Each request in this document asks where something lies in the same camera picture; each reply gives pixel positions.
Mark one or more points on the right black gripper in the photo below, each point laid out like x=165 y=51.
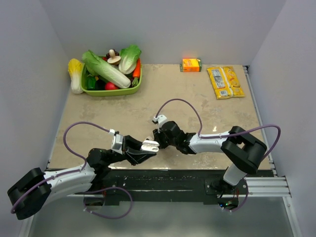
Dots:
x=158 y=138

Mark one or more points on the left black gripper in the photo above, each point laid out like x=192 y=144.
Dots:
x=132 y=156

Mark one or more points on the white oval charging case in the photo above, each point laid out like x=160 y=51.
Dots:
x=150 y=145

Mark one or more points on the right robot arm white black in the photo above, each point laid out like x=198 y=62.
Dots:
x=245 y=151

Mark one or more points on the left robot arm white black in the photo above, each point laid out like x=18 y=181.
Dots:
x=38 y=188

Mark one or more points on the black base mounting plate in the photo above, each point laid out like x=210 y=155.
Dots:
x=118 y=185

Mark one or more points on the green plastic basket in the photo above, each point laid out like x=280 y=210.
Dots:
x=104 y=93

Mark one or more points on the red tomato toy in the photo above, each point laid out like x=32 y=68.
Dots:
x=111 y=86

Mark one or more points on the orange carrot toy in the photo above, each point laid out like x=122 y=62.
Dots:
x=136 y=73

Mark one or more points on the orange green small box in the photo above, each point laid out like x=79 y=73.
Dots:
x=191 y=65

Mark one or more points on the dark eggplant toy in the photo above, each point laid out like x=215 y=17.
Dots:
x=100 y=85

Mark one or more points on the yellow snack package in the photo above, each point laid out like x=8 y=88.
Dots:
x=225 y=82

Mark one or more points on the large napa cabbage toy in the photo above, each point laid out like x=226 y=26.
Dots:
x=99 y=67

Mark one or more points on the green pepper toy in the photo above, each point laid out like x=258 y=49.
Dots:
x=90 y=83

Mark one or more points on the small green cabbage toy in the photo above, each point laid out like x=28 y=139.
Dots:
x=129 y=57

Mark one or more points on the beige mushroom toy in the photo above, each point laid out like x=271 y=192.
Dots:
x=113 y=58

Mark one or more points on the yellow cabbage toy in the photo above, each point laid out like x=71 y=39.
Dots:
x=75 y=68

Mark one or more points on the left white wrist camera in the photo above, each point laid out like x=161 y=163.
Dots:
x=117 y=141

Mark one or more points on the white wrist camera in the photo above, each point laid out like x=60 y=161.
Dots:
x=160 y=120
x=117 y=141

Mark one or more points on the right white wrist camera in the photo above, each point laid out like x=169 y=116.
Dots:
x=160 y=120

